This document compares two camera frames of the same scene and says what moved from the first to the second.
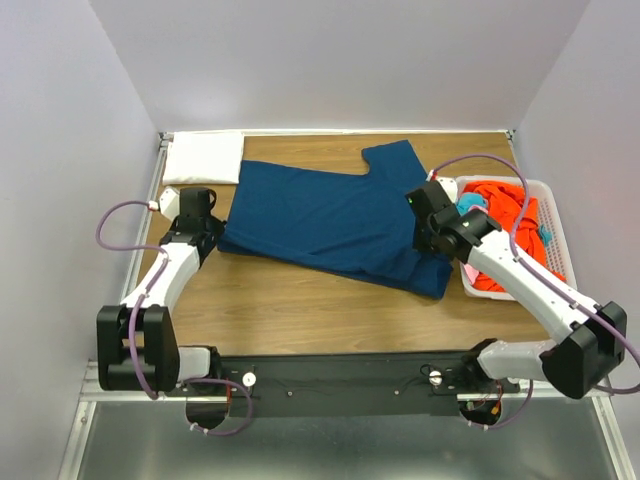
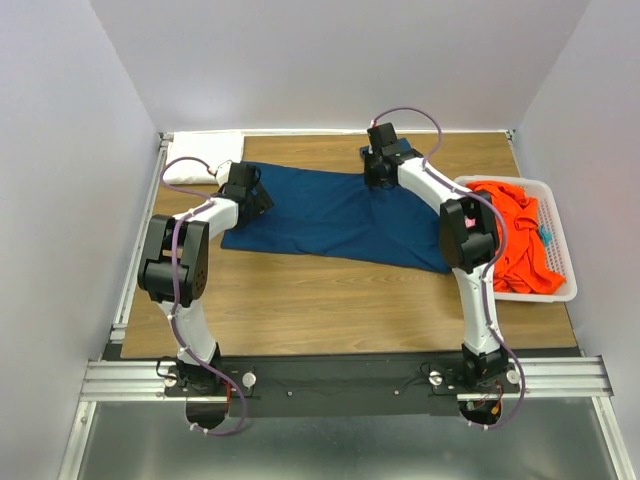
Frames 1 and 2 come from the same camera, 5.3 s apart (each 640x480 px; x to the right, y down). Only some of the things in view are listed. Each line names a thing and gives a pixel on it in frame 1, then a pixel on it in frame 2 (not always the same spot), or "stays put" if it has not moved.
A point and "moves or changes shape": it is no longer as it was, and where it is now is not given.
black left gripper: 218,226 to 260,201
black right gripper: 419,242 to 371,181
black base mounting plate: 339,385 stays put
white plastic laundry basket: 551,230 stays put
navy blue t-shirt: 358,226 moves or changes shape
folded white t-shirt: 206,157 stays put
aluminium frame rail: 191,391 stays put
